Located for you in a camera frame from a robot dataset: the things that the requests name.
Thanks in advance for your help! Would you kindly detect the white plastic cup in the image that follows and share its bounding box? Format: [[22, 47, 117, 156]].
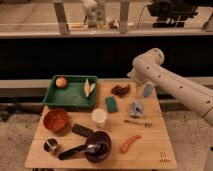
[[91, 108, 107, 128]]

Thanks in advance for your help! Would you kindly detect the green plastic tray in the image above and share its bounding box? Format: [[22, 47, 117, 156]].
[[43, 75, 97, 109]]

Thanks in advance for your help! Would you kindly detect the black machine on shelf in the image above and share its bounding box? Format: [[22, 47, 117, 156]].
[[148, 0, 198, 28]]

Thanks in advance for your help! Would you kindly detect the black rectangular block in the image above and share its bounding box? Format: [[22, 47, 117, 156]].
[[72, 124, 93, 137]]

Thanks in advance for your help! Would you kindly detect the blue plastic cup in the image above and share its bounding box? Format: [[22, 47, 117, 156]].
[[143, 84, 154, 98]]

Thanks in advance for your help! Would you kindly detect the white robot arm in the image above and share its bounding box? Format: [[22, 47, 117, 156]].
[[128, 48, 213, 127]]

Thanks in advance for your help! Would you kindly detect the dark grape bunch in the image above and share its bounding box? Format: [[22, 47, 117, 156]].
[[111, 84, 131, 97]]

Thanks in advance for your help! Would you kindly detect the dark purple bowl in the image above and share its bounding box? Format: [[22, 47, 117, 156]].
[[85, 131, 112, 163]]

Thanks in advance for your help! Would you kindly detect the black handled metal ladle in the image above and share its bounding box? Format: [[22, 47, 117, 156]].
[[58, 143, 101, 160]]

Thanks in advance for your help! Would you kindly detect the small metal tin can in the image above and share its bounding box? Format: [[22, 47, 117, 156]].
[[43, 138, 58, 154]]

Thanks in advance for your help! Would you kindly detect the orange carrot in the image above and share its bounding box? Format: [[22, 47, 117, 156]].
[[120, 135, 141, 153]]

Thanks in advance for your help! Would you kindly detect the orange fruit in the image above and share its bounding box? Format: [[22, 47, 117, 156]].
[[55, 77, 67, 88]]

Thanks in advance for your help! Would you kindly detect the green sponge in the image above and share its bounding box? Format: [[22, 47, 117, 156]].
[[105, 96, 118, 113]]

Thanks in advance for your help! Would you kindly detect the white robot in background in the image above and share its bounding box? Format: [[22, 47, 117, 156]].
[[80, 0, 106, 28]]

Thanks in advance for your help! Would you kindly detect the red-orange bowl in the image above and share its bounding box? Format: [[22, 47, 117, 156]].
[[43, 108, 69, 133]]

